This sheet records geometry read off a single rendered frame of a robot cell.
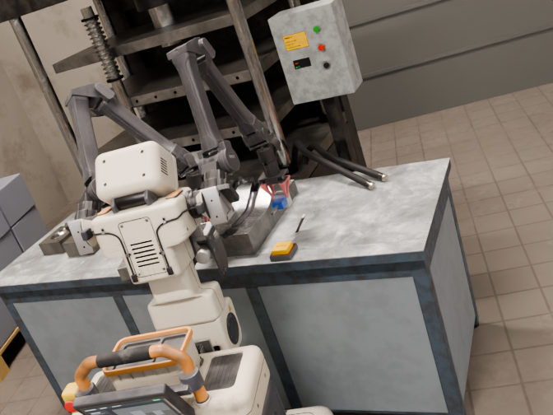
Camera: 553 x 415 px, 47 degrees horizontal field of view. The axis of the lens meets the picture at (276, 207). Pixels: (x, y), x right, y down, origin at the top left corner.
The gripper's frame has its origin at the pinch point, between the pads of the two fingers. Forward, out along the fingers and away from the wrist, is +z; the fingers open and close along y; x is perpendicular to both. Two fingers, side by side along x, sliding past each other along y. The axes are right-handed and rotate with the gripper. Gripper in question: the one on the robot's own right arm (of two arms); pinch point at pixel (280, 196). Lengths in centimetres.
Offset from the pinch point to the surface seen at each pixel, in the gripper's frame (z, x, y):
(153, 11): -68, -93, 82
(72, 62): -58, -70, 124
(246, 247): 11.8, 14.1, 12.6
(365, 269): 24.2, 16.0, -30.1
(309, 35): -41, -73, -1
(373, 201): 15.4, -17.8, -27.3
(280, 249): 11.6, 18.9, -3.0
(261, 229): 10.3, 4.1, 10.1
